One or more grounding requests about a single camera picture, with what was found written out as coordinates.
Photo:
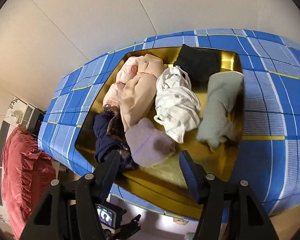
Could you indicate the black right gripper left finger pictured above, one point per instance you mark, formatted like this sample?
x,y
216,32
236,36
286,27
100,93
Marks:
x,y
68,210

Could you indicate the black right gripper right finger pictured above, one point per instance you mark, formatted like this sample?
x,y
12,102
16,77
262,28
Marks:
x,y
247,217

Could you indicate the dark navy patterned cloth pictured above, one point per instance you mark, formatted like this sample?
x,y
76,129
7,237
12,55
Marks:
x,y
110,136

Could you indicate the lavender sock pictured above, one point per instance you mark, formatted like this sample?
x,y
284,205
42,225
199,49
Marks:
x,y
148,145

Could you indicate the white grey cloth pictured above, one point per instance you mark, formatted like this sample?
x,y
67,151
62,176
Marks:
x,y
176,105

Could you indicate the light blue soft item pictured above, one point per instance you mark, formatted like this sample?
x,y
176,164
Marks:
x,y
222,91

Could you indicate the black knit cloth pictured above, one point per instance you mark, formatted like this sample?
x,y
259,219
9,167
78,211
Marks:
x,y
198,63

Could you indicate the red ruffled cushion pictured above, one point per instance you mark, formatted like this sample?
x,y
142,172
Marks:
x,y
28,172

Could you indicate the blue plaid storage box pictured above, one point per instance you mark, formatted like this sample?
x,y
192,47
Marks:
x,y
268,154

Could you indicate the peach cloth garment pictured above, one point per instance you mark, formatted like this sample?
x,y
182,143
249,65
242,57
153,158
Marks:
x,y
138,95

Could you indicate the pink patterned cloth bundle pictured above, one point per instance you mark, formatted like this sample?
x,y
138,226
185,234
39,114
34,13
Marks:
x,y
127,72

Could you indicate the small camera screen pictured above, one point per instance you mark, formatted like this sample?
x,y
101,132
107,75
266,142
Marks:
x,y
110,214

